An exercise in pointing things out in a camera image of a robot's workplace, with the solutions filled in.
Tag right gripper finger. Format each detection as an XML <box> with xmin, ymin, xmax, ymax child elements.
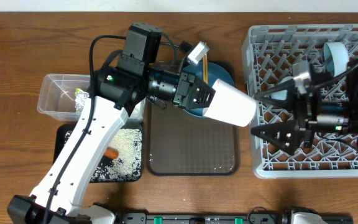
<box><xmin>250</xmin><ymin>120</ymin><xmax>313</xmax><ymax>155</ymax></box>
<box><xmin>253</xmin><ymin>79</ymin><xmax>296</xmax><ymax>110</ymax></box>

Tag light blue cup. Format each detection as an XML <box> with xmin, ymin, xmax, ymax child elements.
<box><xmin>270</xmin><ymin>76</ymin><xmax>293</xmax><ymax>100</ymax></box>

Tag dark blue plate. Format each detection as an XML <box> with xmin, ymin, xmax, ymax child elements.
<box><xmin>178</xmin><ymin>61</ymin><xmax>236</xmax><ymax>119</ymax></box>

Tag pink white cup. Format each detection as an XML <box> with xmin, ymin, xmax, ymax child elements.
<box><xmin>203</xmin><ymin>79</ymin><xmax>257</xmax><ymax>127</ymax></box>

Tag light blue white bowl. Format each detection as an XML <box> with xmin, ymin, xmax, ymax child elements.
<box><xmin>323</xmin><ymin>42</ymin><xmax>349</xmax><ymax>77</ymax></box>

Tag yellow foil snack wrapper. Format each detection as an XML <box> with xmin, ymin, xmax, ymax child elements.
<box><xmin>75</xmin><ymin>88</ymin><xmax>90</xmax><ymax>113</ymax></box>

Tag orange carrot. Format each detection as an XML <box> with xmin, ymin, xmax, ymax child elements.
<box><xmin>104</xmin><ymin>147</ymin><xmax>119</xmax><ymax>159</ymax></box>

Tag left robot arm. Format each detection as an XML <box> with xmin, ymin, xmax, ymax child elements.
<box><xmin>7</xmin><ymin>66</ymin><xmax>216</xmax><ymax>223</ymax></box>

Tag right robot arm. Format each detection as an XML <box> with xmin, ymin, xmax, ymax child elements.
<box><xmin>250</xmin><ymin>59</ymin><xmax>358</xmax><ymax>154</ymax></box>

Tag grey dishwasher rack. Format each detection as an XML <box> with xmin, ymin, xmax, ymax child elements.
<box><xmin>241</xmin><ymin>24</ymin><xmax>358</xmax><ymax>179</ymax></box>

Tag brown serving tray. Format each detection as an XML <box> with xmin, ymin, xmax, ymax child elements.
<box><xmin>146</xmin><ymin>100</ymin><xmax>239</xmax><ymax>176</ymax></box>

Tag black tray bin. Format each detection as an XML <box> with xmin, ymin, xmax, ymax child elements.
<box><xmin>52</xmin><ymin>123</ymin><xmax>144</xmax><ymax>184</ymax></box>

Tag spilled white rice grains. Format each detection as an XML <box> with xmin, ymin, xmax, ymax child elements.
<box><xmin>63</xmin><ymin>128</ymin><xmax>143</xmax><ymax>183</ymax></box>

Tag clear plastic bin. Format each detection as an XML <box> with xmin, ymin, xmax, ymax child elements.
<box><xmin>37</xmin><ymin>73</ymin><xmax>145</xmax><ymax>124</ymax></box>

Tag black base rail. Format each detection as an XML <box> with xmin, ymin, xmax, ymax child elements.
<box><xmin>116</xmin><ymin>212</ymin><xmax>354</xmax><ymax>224</ymax></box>

